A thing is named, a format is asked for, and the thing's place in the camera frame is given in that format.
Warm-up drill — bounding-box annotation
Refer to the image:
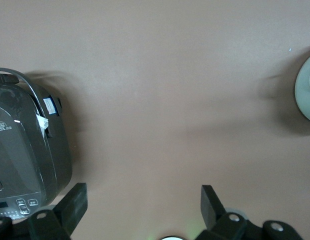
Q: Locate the dark grey rice cooker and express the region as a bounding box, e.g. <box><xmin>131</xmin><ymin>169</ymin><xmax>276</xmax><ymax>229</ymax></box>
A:
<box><xmin>0</xmin><ymin>66</ymin><xmax>73</xmax><ymax>223</ymax></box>

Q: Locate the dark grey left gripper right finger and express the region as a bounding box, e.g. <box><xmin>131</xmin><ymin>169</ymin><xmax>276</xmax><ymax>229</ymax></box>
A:
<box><xmin>197</xmin><ymin>184</ymin><xmax>248</xmax><ymax>240</ymax></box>

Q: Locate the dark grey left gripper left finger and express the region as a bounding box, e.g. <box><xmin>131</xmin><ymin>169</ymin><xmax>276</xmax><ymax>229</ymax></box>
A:
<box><xmin>28</xmin><ymin>182</ymin><xmax>88</xmax><ymax>240</ymax></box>

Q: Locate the round glass pot lid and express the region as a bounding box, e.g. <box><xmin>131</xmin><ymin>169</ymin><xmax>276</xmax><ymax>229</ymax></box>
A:
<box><xmin>294</xmin><ymin>51</ymin><xmax>310</xmax><ymax>124</ymax></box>

